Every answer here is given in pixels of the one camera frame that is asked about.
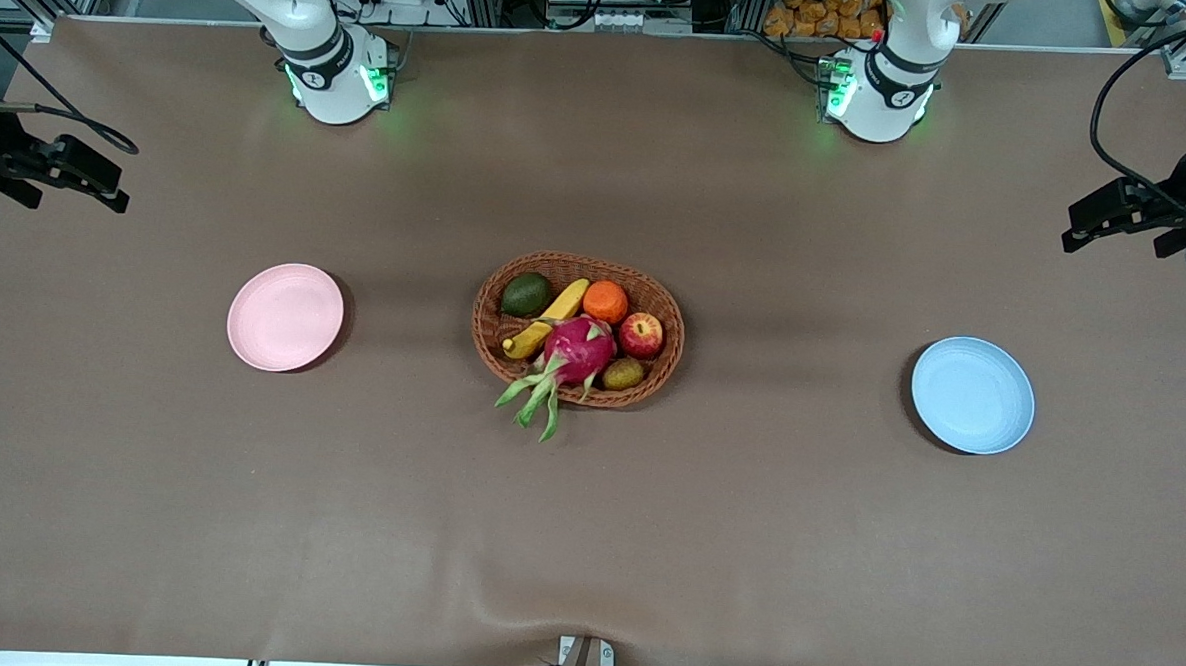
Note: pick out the red apple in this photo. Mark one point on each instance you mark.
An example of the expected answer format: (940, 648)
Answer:
(641, 336)

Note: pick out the yellow banana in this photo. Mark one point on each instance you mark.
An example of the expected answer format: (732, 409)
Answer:
(564, 304)

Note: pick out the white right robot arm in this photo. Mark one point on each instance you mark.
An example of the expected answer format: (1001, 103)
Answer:
(328, 91)

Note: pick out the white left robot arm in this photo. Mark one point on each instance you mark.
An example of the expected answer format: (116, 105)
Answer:
(883, 105)

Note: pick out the white corner clamp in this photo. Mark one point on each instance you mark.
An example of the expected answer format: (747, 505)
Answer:
(42, 31)
(1180, 63)

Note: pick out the light blue plate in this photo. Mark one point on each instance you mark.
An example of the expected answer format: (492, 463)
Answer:
(973, 395)

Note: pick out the pink plate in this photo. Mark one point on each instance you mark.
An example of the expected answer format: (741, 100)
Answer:
(285, 318)

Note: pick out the orange snack bag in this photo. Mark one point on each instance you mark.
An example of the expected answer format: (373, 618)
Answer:
(807, 17)

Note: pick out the brown wicker basket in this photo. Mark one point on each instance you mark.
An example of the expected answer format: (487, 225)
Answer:
(659, 306)

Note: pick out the green avocado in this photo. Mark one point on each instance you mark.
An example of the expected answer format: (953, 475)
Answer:
(527, 295)

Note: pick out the brownish green kiwi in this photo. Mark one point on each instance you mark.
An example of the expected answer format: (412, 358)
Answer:
(623, 373)

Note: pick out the orange fruit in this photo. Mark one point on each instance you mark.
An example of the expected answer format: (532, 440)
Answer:
(605, 302)

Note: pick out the pink dragon fruit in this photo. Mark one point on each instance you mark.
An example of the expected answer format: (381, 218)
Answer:
(579, 350)

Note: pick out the brown table cloth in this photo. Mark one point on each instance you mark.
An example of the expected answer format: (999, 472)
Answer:
(584, 533)

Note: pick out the metal table edge bracket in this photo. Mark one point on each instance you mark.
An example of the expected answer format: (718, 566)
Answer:
(607, 654)

